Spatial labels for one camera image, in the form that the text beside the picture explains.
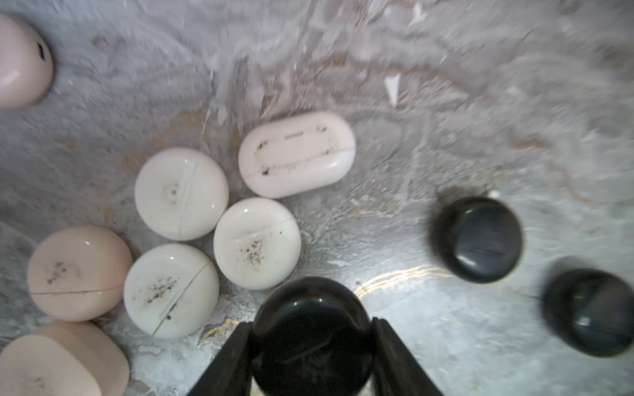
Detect black earphone case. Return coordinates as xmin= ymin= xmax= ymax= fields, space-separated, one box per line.
xmin=429 ymin=196 xmax=523 ymax=284
xmin=249 ymin=277 xmax=376 ymax=395
xmin=542 ymin=268 xmax=633 ymax=357

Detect pink round earphone case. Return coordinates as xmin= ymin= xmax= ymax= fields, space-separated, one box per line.
xmin=27 ymin=225 xmax=133 ymax=322
xmin=1 ymin=13 xmax=54 ymax=110
xmin=1 ymin=322 xmax=130 ymax=395

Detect pink round earphone case far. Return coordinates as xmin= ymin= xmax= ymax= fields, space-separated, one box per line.
xmin=1 ymin=13 xmax=54 ymax=110

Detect white round earphone case right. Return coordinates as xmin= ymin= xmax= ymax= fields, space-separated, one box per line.
xmin=213 ymin=198 xmax=301 ymax=290

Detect white round earphone case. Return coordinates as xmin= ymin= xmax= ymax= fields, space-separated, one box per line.
xmin=213 ymin=198 xmax=301 ymax=290
xmin=123 ymin=244 xmax=220 ymax=339
xmin=135 ymin=148 xmax=229 ymax=241

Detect white round earphone case top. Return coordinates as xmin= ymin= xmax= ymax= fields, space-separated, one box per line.
xmin=135 ymin=148 xmax=229 ymax=241

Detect white oval earphone case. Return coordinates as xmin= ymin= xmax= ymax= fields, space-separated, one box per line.
xmin=238 ymin=112 xmax=357 ymax=199

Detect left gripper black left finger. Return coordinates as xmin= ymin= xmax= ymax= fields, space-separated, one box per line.
xmin=188 ymin=322 xmax=253 ymax=396

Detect pink round earphone case middle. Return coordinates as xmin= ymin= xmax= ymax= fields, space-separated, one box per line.
xmin=27 ymin=225 xmax=133 ymax=322

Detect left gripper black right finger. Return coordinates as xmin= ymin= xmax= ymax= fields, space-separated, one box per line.
xmin=372 ymin=318 xmax=443 ymax=396

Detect white round earphone case left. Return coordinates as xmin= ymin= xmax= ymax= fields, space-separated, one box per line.
xmin=123 ymin=244 xmax=220 ymax=339

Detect pink round earphone case lower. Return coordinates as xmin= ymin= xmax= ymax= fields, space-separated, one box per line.
xmin=1 ymin=322 xmax=130 ymax=395

